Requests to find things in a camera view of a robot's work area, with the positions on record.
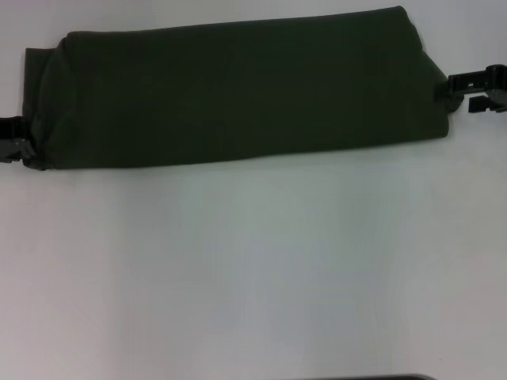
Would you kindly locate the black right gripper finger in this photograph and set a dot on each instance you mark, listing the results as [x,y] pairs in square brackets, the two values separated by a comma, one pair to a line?
[485,103]
[475,81]

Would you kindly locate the dark flat strip grey rim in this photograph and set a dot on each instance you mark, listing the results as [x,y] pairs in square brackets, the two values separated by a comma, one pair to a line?
[392,377]

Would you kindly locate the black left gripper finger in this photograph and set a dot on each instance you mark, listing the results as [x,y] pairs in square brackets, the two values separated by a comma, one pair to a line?
[12,127]
[17,150]

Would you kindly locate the dark green FREE t-shirt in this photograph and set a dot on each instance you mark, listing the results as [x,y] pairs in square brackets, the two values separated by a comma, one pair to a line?
[237,91]

